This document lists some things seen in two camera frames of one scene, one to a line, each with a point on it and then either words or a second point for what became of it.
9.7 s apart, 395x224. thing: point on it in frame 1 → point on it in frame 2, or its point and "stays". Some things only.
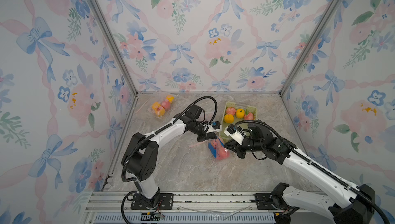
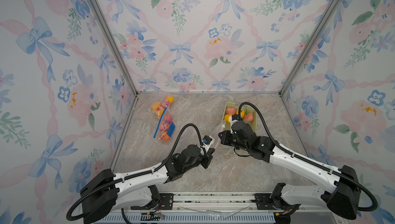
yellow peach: (228, 118) stays
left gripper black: (205, 136) → (207, 157)
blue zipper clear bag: (218, 149) → (166, 127)
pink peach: (250, 116) stays
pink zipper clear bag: (199, 143) → (215, 134)
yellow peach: (169, 97) stays
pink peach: (231, 110) stays
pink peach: (222, 153) → (167, 117)
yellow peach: (160, 111) → (156, 105)
